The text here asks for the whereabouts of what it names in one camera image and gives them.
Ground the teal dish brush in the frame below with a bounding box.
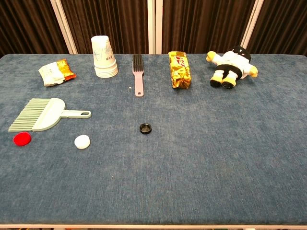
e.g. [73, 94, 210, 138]
[7, 97, 92, 133]

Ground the black bottle cap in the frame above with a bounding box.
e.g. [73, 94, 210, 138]
[139, 122, 153, 135]

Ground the white bottle cap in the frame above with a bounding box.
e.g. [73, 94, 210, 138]
[74, 135, 91, 150]

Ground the red bottle cap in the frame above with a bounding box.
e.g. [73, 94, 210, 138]
[13, 131, 32, 147]

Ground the gold foil snack package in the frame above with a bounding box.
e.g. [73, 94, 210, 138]
[168, 51, 192, 89]

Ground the blue table cover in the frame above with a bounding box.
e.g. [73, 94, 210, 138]
[0, 53, 307, 226]

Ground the white paper cup stack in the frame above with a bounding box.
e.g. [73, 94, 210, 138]
[91, 35, 119, 79]

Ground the black white plush doll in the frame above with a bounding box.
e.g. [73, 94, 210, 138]
[206, 45, 259, 90]

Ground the dark brown curtain panel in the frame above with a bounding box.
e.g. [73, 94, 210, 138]
[162, 0, 257, 55]
[59, 0, 149, 55]
[247, 0, 307, 57]
[0, 0, 70, 58]

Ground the white orange snack bag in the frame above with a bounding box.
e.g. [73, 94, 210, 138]
[38, 58, 77, 87]

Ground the white partition frame post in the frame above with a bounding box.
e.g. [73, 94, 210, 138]
[239, 0, 264, 48]
[147, 0, 154, 55]
[155, 0, 163, 55]
[49, 0, 78, 55]

